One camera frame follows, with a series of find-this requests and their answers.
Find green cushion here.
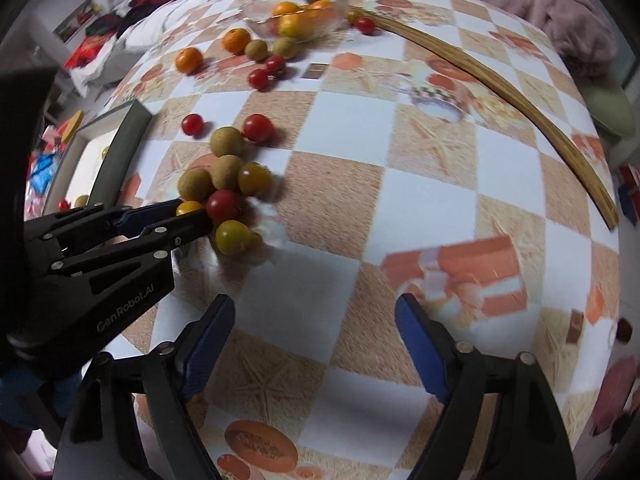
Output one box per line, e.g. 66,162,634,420
575,79,639,142

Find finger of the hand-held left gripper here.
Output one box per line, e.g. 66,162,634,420
49,209,214,277
24,198,184,257

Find glass bowl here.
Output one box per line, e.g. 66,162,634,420
240,0,350,44

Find brownish yellow cherry tomato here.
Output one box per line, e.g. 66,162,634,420
238,162,273,196

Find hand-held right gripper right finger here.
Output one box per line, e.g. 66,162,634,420
394,293,577,480

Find yellow-green cherry tomato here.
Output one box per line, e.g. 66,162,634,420
215,220,262,256

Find grey rimmed tray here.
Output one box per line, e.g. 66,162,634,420
47,99,154,211

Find white bedding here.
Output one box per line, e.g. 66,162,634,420
69,0,321,97

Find long bamboo strip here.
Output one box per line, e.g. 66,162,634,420
347,6,620,231

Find two green longans top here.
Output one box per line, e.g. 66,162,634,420
272,36,300,60

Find checkered printed tablecloth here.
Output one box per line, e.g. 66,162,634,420
50,0,624,480

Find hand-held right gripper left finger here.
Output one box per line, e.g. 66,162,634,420
52,294,236,480

